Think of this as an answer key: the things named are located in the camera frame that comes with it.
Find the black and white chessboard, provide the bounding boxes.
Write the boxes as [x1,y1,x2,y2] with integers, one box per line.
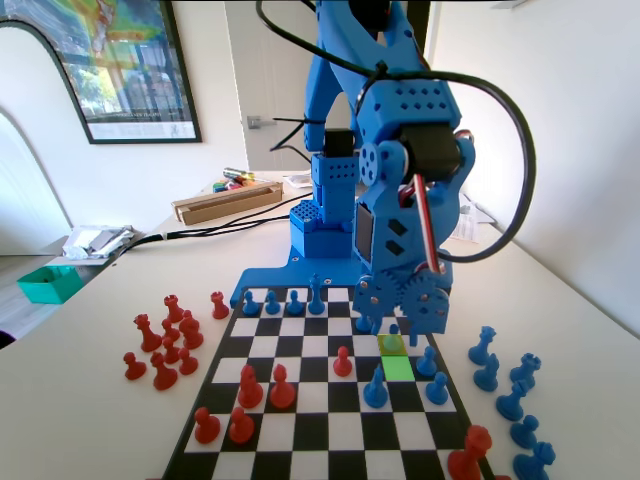
[162,284,499,480]

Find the blue king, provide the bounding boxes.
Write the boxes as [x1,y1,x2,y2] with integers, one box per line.
[306,272,324,316]

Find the blue queen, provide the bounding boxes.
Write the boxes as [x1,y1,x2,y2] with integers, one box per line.
[468,325,499,366]

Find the blue bishop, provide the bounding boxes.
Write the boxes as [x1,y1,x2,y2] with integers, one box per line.
[362,365,389,410]
[496,378,530,421]

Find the blue base mounting plate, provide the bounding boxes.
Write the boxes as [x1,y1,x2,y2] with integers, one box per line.
[229,249,364,309]

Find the red bishop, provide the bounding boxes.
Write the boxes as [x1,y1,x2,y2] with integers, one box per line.
[269,364,297,409]
[150,351,179,392]

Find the red king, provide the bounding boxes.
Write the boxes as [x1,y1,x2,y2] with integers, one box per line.
[447,424,494,480]

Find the colourful marker set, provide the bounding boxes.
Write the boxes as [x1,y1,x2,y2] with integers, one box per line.
[212,167,259,195]

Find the long cardboard box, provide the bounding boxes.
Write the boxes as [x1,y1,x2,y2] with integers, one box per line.
[171,180,285,226]

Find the red queen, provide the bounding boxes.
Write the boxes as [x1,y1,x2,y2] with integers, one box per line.
[134,313,164,353]

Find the pile of foil and paper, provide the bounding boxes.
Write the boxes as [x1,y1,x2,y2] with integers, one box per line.
[62,224,146,261]

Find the black framed poster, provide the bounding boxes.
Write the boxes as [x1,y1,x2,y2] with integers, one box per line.
[0,0,204,146]

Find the green plastic bin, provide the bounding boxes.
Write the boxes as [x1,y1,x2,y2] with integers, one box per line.
[16,264,84,305]

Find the red white black servo wires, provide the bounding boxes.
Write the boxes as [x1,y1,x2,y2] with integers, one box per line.
[399,128,476,276]

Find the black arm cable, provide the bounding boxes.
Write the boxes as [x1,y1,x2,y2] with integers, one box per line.
[255,0,537,264]

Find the black table cable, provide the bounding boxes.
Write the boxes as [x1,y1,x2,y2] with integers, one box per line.
[122,213,294,251]
[163,199,297,237]

